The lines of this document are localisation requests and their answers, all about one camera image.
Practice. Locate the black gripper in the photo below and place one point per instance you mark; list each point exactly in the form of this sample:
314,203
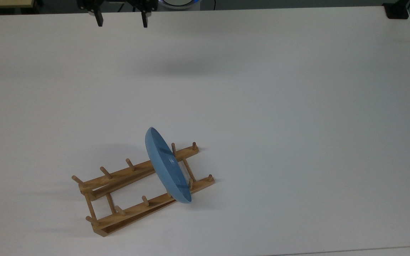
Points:
117,1

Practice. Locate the blue plastic plate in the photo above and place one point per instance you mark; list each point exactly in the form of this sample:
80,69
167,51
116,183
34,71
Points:
167,167

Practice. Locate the wooden plate rack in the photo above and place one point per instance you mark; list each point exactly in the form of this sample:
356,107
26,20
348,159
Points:
119,176

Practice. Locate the light wooden desk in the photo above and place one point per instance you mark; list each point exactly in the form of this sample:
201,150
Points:
5,3

